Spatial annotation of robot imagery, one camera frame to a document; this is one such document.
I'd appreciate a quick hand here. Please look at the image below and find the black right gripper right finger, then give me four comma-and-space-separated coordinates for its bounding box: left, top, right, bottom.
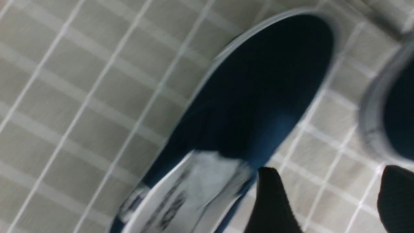
377, 165, 414, 233

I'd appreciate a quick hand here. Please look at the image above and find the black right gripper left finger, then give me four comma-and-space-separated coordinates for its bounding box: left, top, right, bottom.
244, 167, 303, 233

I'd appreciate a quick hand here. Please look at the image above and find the navy slip-on shoe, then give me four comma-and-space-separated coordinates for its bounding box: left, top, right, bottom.
108, 8, 338, 233
358, 32, 414, 165

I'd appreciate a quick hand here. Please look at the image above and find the grey checked floor cloth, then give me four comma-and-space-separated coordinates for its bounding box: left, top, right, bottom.
1, 0, 413, 233

